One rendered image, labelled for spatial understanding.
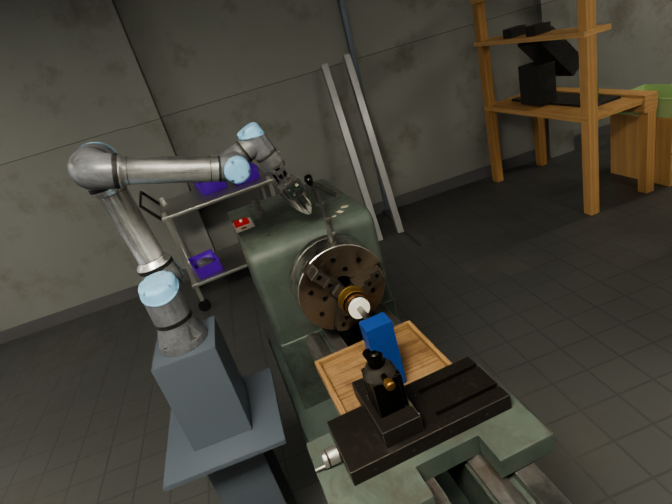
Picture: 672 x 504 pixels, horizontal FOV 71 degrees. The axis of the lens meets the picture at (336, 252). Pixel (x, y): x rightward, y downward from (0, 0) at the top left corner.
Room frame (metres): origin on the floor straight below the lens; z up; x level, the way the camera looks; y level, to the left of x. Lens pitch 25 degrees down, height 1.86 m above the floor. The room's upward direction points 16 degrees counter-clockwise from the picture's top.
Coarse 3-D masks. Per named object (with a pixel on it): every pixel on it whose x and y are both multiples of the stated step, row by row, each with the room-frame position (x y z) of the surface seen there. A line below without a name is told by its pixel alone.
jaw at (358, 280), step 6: (378, 264) 1.42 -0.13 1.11; (366, 270) 1.41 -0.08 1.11; (372, 270) 1.39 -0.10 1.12; (378, 270) 1.38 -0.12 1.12; (354, 276) 1.40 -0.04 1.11; (360, 276) 1.39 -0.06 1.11; (366, 276) 1.37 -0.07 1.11; (372, 276) 1.37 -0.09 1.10; (378, 276) 1.38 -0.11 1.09; (354, 282) 1.37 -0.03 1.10; (360, 282) 1.35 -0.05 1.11; (366, 282) 1.35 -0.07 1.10; (372, 282) 1.35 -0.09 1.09; (366, 288) 1.33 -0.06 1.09; (366, 294) 1.32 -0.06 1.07
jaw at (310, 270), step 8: (304, 272) 1.38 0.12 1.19; (312, 272) 1.36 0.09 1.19; (320, 272) 1.34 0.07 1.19; (312, 280) 1.33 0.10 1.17; (320, 280) 1.34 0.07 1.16; (328, 280) 1.33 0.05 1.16; (336, 280) 1.36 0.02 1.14; (328, 288) 1.32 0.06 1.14; (336, 288) 1.31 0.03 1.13; (344, 288) 1.31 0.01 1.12; (336, 296) 1.30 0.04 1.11
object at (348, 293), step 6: (348, 288) 1.31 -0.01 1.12; (354, 288) 1.30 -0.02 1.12; (360, 288) 1.32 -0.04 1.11; (342, 294) 1.30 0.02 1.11; (348, 294) 1.28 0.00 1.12; (354, 294) 1.27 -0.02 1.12; (360, 294) 1.27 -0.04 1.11; (342, 300) 1.28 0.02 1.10; (348, 300) 1.26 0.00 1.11; (342, 306) 1.27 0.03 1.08; (348, 306) 1.24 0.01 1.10; (348, 312) 1.24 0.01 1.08
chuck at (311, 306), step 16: (336, 240) 1.45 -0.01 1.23; (352, 240) 1.46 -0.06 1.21; (304, 256) 1.44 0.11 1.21; (320, 256) 1.38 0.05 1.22; (336, 256) 1.39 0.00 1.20; (352, 256) 1.40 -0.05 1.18; (368, 256) 1.42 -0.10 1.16; (336, 272) 1.39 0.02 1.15; (352, 272) 1.40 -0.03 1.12; (384, 272) 1.43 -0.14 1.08; (304, 288) 1.37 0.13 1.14; (320, 288) 1.38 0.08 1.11; (384, 288) 1.42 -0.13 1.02; (304, 304) 1.36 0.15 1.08; (320, 304) 1.37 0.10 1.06; (320, 320) 1.37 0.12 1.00; (352, 320) 1.39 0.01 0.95
